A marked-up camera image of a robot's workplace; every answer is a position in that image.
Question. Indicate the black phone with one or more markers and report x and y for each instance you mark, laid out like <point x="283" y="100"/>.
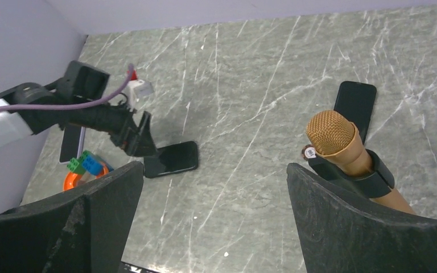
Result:
<point x="355" y="101"/>
<point x="72" y="143"/>

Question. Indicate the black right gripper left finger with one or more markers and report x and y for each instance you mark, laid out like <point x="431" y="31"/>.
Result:
<point x="84" y="229"/>

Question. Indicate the green toy brick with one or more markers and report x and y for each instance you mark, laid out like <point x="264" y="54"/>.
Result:
<point x="76" y="165"/>

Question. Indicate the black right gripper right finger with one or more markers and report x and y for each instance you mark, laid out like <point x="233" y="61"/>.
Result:
<point x="340" y="231"/>

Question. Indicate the blue toy brick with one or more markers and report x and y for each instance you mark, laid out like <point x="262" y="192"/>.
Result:
<point x="92" y="163"/>

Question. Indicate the orange ring toy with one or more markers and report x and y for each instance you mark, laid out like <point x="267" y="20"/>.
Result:
<point x="80" y="176"/>

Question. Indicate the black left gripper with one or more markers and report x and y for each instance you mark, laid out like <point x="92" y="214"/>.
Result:
<point x="118" y="122"/>

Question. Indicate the round poker chip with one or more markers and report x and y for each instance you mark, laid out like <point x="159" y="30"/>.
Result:
<point x="308" y="152"/>

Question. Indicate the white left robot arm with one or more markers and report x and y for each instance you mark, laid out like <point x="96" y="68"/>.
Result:
<point x="74" y="99"/>

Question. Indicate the black phone by microphone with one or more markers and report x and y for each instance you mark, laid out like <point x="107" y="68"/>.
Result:
<point x="355" y="101"/>

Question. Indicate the black microphone stand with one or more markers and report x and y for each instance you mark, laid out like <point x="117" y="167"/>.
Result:
<point x="376" y="184"/>

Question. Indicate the blue phone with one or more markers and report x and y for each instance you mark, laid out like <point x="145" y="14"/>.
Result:
<point x="173" y="159"/>

